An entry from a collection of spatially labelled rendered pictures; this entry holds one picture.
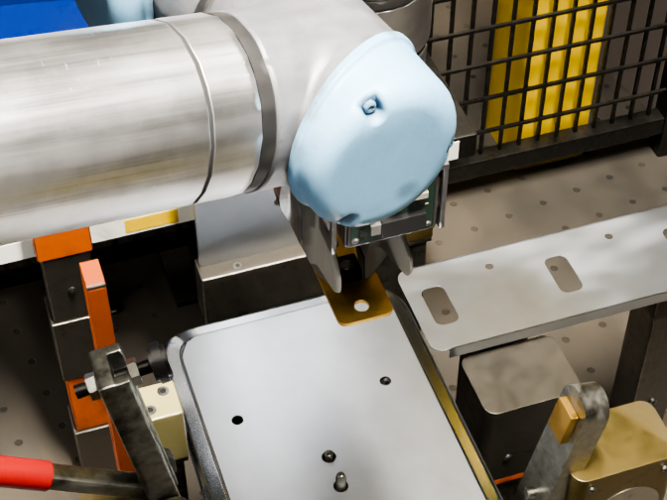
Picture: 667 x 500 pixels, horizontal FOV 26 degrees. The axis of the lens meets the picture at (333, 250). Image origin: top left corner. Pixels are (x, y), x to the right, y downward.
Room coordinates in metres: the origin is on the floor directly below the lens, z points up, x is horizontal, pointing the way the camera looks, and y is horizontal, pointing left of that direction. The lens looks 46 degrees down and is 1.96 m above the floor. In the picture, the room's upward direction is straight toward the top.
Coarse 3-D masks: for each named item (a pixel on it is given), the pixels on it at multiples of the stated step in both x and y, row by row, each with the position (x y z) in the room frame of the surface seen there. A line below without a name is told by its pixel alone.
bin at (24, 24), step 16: (0, 0) 1.09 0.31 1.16; (16, 0) 1.09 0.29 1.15; (32, 0) 1.09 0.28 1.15; (48, 0) 1.10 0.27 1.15; (64, 0) 1.10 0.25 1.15; (0, 16) 1.09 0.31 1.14; (16, 16) 1.09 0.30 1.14; (32, 16) 1.09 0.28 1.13; (48, 16) 1.09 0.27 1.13; (64, 16) 1.10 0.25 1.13; (80, 16) 1.10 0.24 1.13; (0, 32) 1.09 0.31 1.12; (16, 32) 1.09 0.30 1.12; (32, 32) 1.09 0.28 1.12; (48, 32) 1.09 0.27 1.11
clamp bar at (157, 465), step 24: (96, 360) 0.61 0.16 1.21; (120, 360) 0.62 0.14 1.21; (144, 360) 0.62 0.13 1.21; (168, 360) 0.61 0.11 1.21; (96, 384) 0.60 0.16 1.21; (120, 384) 0.59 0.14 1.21; (120, 408) 0.59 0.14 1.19; (144, 408) 0.62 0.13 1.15; (120, 432) 0.59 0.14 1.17; (144, 432) 0.59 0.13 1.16; (144, 456) 0.59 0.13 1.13; (144, 480) 0.59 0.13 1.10; (168, 480) 0.60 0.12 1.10
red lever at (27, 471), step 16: (0, 464) 0.58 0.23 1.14; (16, 464) 0.58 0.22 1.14; (32, 464) 0.59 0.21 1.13; (48, 464) 0.59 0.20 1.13; (64, 464) 0.60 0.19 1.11; (0, 480) 0.57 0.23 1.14; (16, 480) 0.57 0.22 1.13; (32, 480) 0.58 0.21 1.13; (48, 480) 0.58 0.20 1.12; (64, 480) 0.58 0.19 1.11; (80, 480) 0.59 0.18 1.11; (96, 480) 0.59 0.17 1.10; (112, 480) 0.60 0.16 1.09; (128, 480) 0.60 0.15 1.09; (128, 496) 0.60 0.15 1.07; (144, 496) 0.60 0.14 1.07
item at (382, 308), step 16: (352, 256) 0.66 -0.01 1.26; (352, 272) 0.65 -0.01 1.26; (352, 288) 0.64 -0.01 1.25; (368, 288) 0.64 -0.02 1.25; (336, 304) 0.63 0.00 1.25; (352, 304) 0.63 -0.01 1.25; (368, 304) 0.63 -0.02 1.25; (384, 304) 0.63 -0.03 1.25; (336, 320) 0.61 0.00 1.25; (352, 320) 0.61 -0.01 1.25; (368, 320) 0.61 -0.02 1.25
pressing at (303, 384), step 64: (256, 320) 0.83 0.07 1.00; (320, 320) 0.83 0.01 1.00; (384, 320) 0.83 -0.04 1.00; (192, 384) 0.76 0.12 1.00; (256, 384) 0.76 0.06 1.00; (320, 384) 0.76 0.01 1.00; (192, 448) 0.69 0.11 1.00; (256, 448) 0.69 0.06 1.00; (320, 448) 0.69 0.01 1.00; (384, 448) 0.69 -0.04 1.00; (448, 448) 0.69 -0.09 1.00
